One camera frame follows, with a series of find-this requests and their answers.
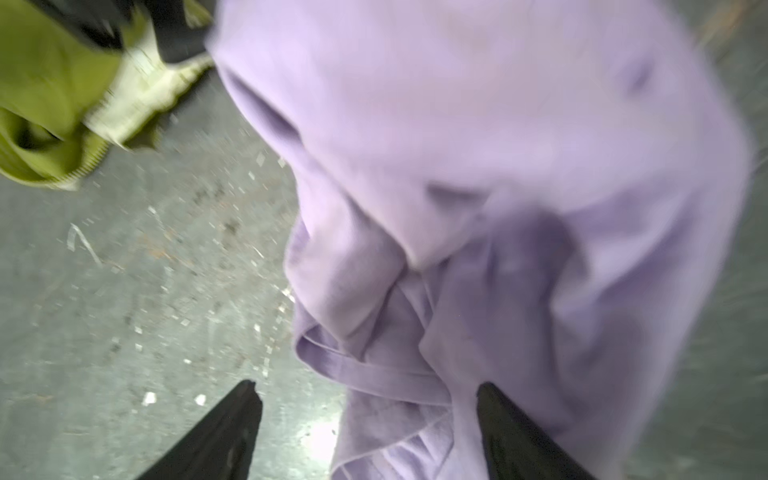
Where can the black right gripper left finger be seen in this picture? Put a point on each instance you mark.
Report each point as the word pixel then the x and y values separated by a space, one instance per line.
pixel 220 446

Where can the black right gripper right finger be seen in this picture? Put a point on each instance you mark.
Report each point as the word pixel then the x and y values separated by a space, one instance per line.
pixel 515 447

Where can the lilac purple sweatshirt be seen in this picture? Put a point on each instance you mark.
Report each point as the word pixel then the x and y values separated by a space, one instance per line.
pixel 537 195

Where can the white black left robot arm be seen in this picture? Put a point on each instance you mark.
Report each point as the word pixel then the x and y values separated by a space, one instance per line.
pixel 112 24

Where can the green patterned zip cloth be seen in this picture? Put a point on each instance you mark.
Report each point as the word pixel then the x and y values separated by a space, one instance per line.
pixel 64 104

